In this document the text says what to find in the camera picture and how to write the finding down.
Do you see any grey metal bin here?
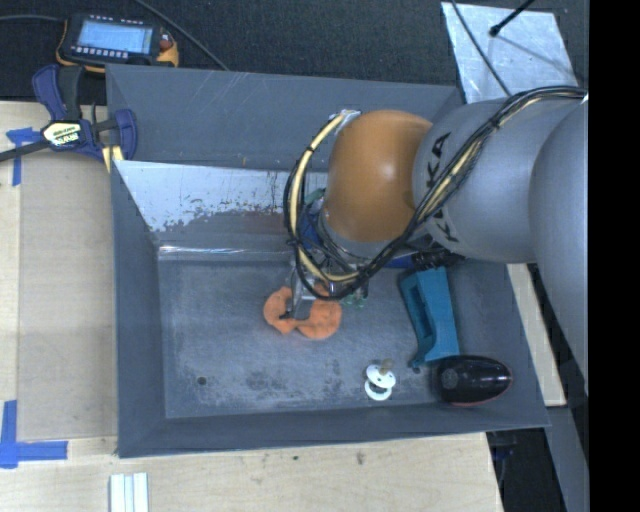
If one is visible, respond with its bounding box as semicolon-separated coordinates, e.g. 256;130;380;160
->
104;63;552;459

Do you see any white pacifier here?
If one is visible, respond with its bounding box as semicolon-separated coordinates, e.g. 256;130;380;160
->
363;357;398;403

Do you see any black oval brush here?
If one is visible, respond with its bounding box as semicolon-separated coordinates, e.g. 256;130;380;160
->
430;354;514;408

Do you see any pale wood flat board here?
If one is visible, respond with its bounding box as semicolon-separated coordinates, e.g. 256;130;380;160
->
16;151;121;444

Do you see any orange soft ring-shaped toy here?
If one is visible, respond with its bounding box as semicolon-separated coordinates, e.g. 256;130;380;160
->
262;284;344;342

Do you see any teal plastic bracket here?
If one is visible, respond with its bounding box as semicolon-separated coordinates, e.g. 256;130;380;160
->
397;265;462;370

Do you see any black cylinder on white bracket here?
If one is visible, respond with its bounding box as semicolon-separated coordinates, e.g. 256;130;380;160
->
410;250;454;271

